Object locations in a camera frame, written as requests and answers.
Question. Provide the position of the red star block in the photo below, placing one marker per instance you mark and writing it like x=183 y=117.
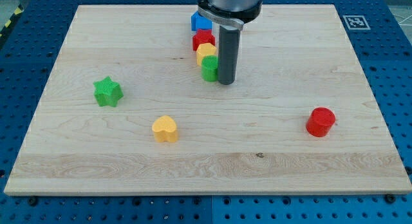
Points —
x=202 y=37

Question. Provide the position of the red cylinder block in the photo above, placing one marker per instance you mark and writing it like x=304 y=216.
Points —
x=320 y=121

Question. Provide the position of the green star block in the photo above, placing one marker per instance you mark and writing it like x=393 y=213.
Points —
x=107 y=92

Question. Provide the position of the wooden board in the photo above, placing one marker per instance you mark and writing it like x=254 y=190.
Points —
x=246 y=138

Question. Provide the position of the yellow heart block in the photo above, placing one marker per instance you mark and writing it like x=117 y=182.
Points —
x=165 y=129

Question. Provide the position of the green cylinder block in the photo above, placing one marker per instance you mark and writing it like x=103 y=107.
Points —
x=209 y=68

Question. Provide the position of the yellow black hazard tape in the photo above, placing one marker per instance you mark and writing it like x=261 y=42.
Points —
x=12 y=21

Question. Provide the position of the white fiducial marker tag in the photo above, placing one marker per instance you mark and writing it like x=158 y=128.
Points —
x=356 y=22

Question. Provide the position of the yellow hexagon block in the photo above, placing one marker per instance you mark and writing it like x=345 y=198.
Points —
x=204 y=50

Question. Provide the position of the blue block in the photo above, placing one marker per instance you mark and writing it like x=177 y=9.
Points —
x=200 y=22

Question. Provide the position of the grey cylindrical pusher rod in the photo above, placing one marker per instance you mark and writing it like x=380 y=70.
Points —
x=228 y=49

